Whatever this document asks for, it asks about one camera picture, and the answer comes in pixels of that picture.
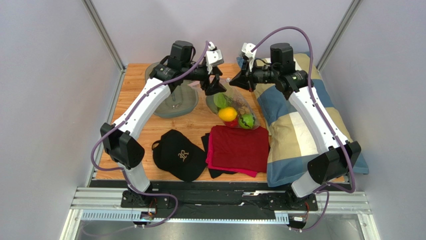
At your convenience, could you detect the green star fruit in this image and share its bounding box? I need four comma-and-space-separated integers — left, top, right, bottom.
213, 92, 229, 109

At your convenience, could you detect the brown longan bunch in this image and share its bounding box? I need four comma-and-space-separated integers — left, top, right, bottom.
229, 96, 251, 115

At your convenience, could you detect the clear zip top bag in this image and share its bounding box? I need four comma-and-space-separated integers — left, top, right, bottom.
205, 78, 260, 130

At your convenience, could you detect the yellow lemon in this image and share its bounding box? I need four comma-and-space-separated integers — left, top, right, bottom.
217, 106, 238, 122

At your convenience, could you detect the green watermelon toy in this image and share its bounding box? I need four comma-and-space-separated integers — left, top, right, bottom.
238, 113, 256, 130

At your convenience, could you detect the red bell pepper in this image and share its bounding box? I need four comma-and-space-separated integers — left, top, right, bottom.
224, 118, 239, 128

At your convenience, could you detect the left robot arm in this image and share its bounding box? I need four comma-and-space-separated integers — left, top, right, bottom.
93, 40, 226, 207

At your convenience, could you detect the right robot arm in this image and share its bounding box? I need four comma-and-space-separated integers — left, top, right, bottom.
230, 42, 361, 210

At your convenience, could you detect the grey plastic food tray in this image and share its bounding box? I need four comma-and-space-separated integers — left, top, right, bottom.
153, 80, 199, 119

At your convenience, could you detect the dark red folded cloth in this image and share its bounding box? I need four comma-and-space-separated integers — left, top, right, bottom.
208, 125, 269, 177

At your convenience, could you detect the pink folded cloth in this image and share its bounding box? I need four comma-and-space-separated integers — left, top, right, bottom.
205, 135, 258, 178

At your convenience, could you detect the black baseball cap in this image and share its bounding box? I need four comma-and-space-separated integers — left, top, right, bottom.
151, 129, 207, 182

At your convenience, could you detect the plaid pillow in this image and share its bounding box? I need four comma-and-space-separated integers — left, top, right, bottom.
253, 53, 369, 187

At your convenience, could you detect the black folded cloth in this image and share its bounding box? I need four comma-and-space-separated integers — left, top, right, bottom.
201, 133, 236, 179

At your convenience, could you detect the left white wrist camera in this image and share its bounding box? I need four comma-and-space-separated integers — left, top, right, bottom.
205, 41, 225, 74

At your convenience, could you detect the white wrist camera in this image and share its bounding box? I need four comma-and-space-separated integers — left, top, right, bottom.
205, 41, 225, 74
239, 42, 257, 66

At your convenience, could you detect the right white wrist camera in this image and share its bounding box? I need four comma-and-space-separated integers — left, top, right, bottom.
239, 42, 257, 66

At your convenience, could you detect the right aluminium frame post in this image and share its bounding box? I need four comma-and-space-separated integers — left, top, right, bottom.
316, 0, 363, 72

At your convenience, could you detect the aluminium frame post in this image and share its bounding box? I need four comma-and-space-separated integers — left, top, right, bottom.
316, 0, 363, 72
82, 0, 126, 72

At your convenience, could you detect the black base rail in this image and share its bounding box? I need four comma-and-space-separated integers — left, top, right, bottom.
89, 179, 354, 221

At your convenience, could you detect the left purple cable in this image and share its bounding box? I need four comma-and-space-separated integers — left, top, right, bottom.
90, 40, 211, 231

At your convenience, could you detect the purple cable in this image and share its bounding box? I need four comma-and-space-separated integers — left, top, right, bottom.
251, 26, 356, 233
90, 40, 211, 231

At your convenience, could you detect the left aluminium frame post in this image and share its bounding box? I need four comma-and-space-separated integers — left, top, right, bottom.
82, 0, 126, 72

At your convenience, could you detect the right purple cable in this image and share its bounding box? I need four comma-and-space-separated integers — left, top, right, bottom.
251, 26, 356, 233

